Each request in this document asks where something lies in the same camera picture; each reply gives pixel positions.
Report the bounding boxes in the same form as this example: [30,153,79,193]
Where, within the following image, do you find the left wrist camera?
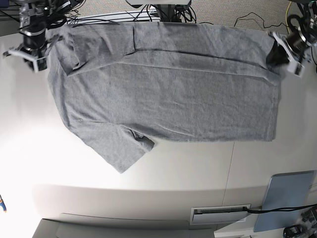
[287,61,305,78]

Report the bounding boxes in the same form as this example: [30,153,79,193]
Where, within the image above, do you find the grey T-shirt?
[47,22,281,173]

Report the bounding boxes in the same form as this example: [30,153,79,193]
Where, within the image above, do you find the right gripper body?
[19,27,47,58]

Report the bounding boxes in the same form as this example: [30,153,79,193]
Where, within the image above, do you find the white cable slot tray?
[189,204,251,226]

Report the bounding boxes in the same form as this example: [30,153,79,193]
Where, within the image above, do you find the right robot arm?
[3,0,77,72]

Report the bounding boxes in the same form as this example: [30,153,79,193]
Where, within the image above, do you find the yellow cable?
[284,0,294,33]

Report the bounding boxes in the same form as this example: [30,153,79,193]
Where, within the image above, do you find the blue-grey flat board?
[253,171,315,233]

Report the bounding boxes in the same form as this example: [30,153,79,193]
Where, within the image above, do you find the black power cable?
[244,204,317,214]

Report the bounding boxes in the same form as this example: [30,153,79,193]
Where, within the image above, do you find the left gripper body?
[266,30,310,67]

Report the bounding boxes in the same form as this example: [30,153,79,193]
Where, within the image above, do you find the orange blue tool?
[0,196,7,213]

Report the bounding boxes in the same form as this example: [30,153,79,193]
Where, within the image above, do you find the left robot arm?
[266,0,317,75]

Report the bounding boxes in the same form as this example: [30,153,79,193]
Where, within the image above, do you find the black device bottom right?
[283,225,305,238]

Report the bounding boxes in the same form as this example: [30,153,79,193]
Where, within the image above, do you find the white central stand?
[126,0,190,5]

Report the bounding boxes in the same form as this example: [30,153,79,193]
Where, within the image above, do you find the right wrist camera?
[31,57,48,73]

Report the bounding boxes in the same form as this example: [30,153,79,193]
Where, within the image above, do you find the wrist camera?
[287,61,305,78]
[31,57,48,73]

